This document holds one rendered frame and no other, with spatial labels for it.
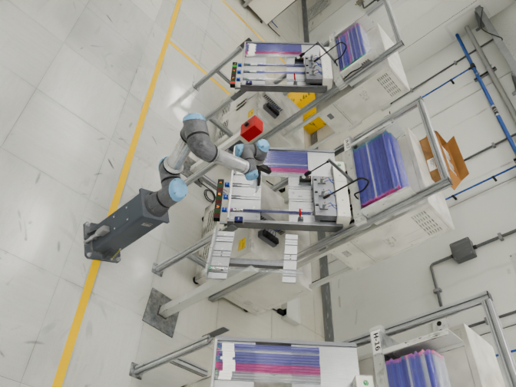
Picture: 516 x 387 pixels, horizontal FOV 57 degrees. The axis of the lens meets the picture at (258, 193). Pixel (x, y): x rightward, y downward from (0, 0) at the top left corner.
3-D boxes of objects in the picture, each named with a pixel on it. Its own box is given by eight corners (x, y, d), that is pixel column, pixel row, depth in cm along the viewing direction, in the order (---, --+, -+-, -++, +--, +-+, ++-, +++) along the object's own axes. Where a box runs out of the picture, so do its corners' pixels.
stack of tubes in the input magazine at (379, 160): (361, 206, 283) (401, 186, 269) (352, 149, 317) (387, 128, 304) (372, 216, 289) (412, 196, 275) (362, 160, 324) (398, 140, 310)
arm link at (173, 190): (159, 205, 263) (174, 193, 256) (155, 183, 269) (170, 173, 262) (175, 209, 272) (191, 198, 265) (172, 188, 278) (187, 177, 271)
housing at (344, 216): (334, 230, 298) (338, 216, 287) (329, 175, 331) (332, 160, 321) (347, 231, 298) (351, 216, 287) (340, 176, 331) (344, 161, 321)
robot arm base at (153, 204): (145, 214, 266) (157, 206, 261) (143, 190, 273) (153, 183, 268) (167, 219, 277) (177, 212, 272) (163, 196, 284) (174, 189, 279)
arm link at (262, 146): (254, 138, 271) (268, 137, 274) (249, 151, 279) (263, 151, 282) (258, 147, 266) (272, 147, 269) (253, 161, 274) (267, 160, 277)
